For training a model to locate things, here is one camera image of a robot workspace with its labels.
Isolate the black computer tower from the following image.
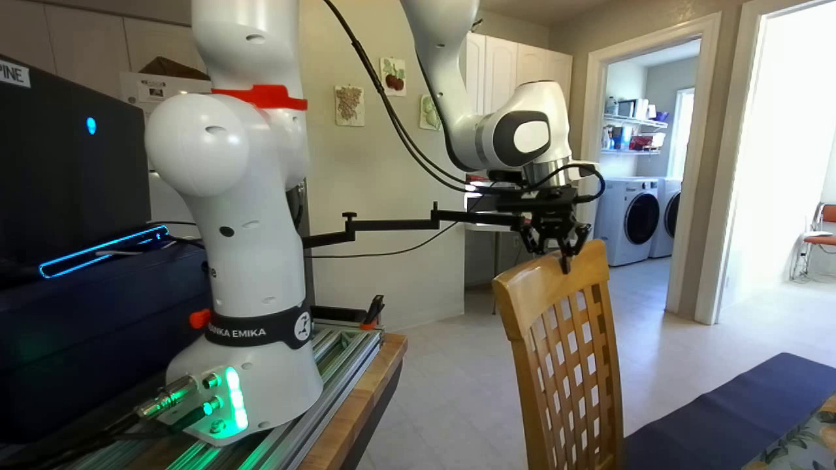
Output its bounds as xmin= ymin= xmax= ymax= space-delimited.
xmin=0 ymin=54 xmax=157 ymax=266

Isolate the white front-load dryer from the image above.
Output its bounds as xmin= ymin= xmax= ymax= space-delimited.
xmin=647 ymin=177 xmax=684 ymax=262

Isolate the laundry room shelf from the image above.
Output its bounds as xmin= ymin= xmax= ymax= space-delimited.
xmin=603 ymin=91 xmax=673 ymax=156

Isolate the wooden lattice-back chair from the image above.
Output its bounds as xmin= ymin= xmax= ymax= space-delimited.
xmin=492 ymin=237 xmax=630 ymax=470

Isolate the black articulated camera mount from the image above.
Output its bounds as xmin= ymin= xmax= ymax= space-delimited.
xmin=300 ymin=202 xmax=530 ymax=250

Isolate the flower wall picture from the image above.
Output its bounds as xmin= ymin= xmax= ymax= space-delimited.
xmin=331 ymin=84 xmax=369 ymax=131

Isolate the dark blue equipment case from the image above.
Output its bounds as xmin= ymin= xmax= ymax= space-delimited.
xmin=0 ymin=236 xmax=214 ymax=443

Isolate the thin black cable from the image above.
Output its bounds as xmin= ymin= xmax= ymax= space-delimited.
xmin=312 ymin=219 xmax=464 ymax=262

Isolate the lemon print tablecloth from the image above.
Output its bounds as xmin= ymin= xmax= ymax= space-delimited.
xmin=762 ymin=396 xmax=836 ymax=470

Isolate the aluminium rail base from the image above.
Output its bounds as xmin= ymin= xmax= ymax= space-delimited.
xmin=74 ymin=318 xmax=387 ymax=470

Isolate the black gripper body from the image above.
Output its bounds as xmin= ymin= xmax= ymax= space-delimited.
xmin=511 ymin=182 xmax=598 ymax=256

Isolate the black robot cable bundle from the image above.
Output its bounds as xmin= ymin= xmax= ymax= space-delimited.
xmin=322 ymin=0 xmax=608 ymax=209

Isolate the cardboard box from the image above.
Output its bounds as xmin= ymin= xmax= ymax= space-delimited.
xmin=117 ymin=54 xmax=218 ymax=109

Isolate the green leaf wall picture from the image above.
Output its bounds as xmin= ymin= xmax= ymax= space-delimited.
xmin=417 ymin=91 xmax=443 ymax=132

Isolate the navy blue placemat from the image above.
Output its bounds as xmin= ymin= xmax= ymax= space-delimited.
xmin=619 ymin=350 xmax=836 ymax=470

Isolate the cherry wall picture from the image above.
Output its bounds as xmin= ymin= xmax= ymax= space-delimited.
xmin=379 ymin=58 xmax=411 ymax=99

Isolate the black red clamp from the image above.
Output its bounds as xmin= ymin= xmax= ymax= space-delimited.
xmin=312 ymin=292 xmax=390 ymax=334

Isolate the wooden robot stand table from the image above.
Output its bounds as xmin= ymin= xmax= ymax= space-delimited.
xmin=298 ymin=332 xmax=411 ymax=470

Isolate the white front-load washing machine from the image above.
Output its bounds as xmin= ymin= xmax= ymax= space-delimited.
xmin=594 ymin=176 xmax=667 ymax=270

